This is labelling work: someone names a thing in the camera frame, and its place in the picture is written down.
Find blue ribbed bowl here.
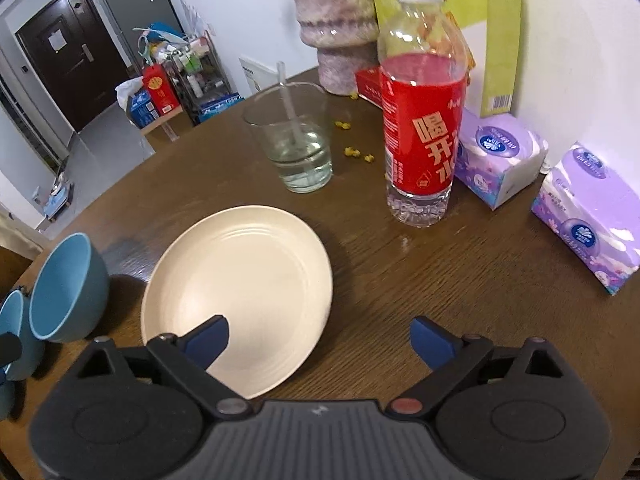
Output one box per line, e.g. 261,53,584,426
28,232,111,343
0,290,46,381

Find pink textured vase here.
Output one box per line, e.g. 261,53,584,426
290,0,381,96

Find red gift box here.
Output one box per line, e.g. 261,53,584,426
142,64,182,115

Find white plastic bag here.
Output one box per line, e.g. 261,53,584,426
115,77,146,108

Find grey interior door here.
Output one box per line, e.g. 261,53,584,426
0,45,71,163

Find cream round plate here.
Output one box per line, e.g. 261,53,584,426
141,205,334,401

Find purple tissue pack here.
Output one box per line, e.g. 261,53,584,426
531,141,640,296
456,107,549,211

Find yellow crumbs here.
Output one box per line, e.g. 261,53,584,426
335,91,376,163

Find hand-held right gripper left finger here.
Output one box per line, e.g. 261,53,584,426
62,315,251,418

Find dark brown entrance door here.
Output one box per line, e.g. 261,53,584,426
15,0,133,133

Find blue white package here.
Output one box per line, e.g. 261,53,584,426
197,92,246,123

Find brown cardboard box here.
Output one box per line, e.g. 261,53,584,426
140,107,183,136

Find grey refrigerator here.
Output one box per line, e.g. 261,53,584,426
85,0,186,43

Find beige coat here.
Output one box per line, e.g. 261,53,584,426
0,207,51,261

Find metal storage rack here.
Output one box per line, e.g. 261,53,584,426
162,35,233,126

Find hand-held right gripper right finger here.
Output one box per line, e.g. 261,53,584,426
382,316,581,417

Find green cardboard box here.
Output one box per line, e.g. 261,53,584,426
367,0,523,118

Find clear drinking glass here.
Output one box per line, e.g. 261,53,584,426
243,82,334,194

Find blue bag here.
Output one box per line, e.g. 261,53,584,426
132,22,191,48

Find red label water bottle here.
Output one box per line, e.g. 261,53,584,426
377,0,471,228

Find red cigarette box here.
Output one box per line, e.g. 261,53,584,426
355,66,386,106

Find purple wall decoration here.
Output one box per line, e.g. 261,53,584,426
177,0,216,36

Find blue carton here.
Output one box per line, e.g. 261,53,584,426
126,89,156,128

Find clear straw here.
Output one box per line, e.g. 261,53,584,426
276,61,302,148

